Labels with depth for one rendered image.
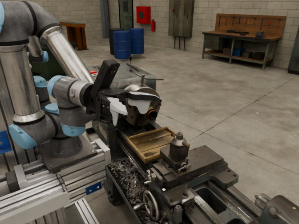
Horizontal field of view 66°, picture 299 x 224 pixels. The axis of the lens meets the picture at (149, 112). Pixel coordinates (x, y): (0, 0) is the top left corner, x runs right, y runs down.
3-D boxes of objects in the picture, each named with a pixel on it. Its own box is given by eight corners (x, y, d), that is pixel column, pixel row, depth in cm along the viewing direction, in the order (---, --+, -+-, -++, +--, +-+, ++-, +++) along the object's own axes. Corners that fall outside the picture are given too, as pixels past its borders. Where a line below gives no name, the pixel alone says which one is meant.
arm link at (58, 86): (68, 95, 80) (64, 71, 76) (90, 102, 74) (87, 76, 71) (47, 102, 74) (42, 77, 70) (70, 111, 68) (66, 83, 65)
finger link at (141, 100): (159, 113, 67) (127, 111, 66) (161, 93, 65) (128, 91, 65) (160, 117, 64) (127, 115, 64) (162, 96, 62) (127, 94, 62)
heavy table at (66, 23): (61, 45, 1040) (58, 22, 997) (70, 44, 1067) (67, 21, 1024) (79, 50, 934) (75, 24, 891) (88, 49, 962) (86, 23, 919)
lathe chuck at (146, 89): (118, 123, 181) (120, 85, 169) (152, 118, 196) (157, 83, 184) (122, 129, 174) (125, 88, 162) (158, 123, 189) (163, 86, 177)
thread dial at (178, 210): (171, 219, 120) (172, 205, 115) (177, 216, 121) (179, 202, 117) (176, 224, 117) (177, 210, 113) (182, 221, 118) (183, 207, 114)
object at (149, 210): (139, 209, 145) (139, 180, 135) (154, 202, 150) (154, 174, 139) (162, 244, 124) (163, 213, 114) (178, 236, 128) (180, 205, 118)
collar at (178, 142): (168, 140, 126) (169, 136, 125) (180, 137, 130) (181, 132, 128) (177, 148, 120) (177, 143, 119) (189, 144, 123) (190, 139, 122)
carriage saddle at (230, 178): (145, 178, 137) (145, 169, 134) (205, 154, 157) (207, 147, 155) (174, 214, 113) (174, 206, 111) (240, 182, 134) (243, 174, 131)
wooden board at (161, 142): (126, 142, 172) (125, 137, 170) (167, 130, 188) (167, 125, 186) (144, 164, 148) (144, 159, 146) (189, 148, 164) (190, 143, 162)
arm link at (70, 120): (98, 126, 82) (95, 98, 77) (73, 141, 74) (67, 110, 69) (82, 121, 86) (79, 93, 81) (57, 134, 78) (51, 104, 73)
